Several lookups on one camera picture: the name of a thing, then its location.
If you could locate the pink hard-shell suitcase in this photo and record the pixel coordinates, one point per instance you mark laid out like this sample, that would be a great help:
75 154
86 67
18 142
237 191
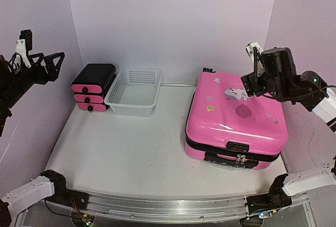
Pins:
225 126

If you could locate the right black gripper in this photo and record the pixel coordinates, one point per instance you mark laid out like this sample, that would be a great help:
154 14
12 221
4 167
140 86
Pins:
248 80

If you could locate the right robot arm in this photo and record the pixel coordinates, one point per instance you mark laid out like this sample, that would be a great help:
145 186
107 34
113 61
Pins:
318 98

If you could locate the small green circuit board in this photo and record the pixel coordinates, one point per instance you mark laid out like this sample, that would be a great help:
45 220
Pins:
87 220

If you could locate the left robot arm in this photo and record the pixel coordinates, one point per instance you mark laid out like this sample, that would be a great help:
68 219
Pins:
17 76

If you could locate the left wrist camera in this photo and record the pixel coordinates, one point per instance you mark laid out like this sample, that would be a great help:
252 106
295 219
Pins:
23 45

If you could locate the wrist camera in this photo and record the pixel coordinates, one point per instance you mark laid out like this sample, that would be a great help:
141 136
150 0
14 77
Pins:
23 45
254 51

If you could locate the black pink drawer organizer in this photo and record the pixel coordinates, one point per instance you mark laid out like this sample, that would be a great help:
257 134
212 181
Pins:
91 85

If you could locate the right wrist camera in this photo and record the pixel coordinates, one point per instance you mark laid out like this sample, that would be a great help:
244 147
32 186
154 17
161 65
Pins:
254 51

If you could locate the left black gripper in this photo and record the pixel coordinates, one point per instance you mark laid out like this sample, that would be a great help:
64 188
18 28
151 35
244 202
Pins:
52 73

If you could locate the white plastic mesh basket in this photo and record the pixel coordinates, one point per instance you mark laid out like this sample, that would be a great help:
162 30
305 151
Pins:
134 91

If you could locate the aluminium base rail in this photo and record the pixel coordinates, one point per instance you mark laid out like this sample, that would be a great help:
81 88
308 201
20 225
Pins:
168 207

